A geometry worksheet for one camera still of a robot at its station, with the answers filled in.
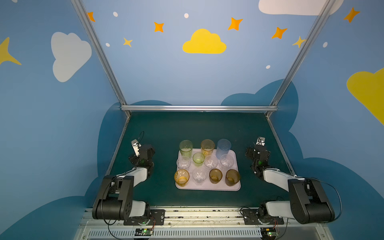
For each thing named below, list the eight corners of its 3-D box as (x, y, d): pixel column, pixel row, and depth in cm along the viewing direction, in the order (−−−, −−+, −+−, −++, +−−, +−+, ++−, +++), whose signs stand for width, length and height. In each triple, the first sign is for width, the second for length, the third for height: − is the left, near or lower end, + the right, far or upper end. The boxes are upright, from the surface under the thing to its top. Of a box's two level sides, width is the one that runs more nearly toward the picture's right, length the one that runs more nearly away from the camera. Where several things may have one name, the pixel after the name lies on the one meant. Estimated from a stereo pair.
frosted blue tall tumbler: (216, 160, 96) (219, 150, 86) (214, 149, 101) (217, 138, 91) (228, 160, 96) (232, 150, 86) (226, 149, 101) (230, 138, 91)
